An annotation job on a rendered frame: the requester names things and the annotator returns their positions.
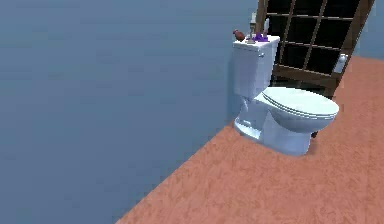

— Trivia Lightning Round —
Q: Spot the dark red round object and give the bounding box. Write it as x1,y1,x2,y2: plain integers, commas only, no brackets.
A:
232,28,247,43

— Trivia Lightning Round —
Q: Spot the brown framed glass door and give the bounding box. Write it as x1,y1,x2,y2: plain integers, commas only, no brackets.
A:
255,0,376,98

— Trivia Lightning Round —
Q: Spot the grey slim bottle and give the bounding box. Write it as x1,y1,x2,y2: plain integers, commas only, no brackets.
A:
245,11,258,45

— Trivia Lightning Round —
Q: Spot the white toilet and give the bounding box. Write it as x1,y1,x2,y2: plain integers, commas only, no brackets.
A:
231,34,340,157

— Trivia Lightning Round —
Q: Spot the purple small object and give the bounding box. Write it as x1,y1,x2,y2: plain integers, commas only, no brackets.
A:
252,32,270,43

